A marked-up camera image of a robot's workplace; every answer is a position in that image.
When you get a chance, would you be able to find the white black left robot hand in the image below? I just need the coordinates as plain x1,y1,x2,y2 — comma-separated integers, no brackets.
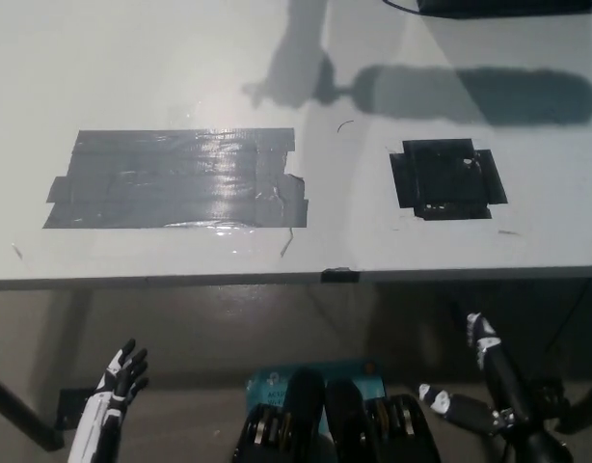
67,338,150,463

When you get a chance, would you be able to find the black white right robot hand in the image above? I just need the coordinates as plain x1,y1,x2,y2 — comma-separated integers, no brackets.
417,312,527,438

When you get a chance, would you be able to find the black floor plate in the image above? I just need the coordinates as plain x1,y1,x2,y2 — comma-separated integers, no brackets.
53,387,98,431
530,379,568,422

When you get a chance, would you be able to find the black table leg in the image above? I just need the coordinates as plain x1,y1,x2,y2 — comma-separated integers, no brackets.
0,368,67,452

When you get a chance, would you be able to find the teal cardboard box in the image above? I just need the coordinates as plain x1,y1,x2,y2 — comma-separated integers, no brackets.
245,357,387,411

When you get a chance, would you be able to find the black tape square patch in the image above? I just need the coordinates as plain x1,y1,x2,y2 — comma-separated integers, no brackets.
388,138,509,223

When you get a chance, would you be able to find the black device base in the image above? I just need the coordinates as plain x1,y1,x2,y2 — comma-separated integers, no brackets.
416,0,592,19

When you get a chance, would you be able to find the grey duct tape patch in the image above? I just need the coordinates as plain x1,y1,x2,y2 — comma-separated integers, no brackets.
41,127,310,231

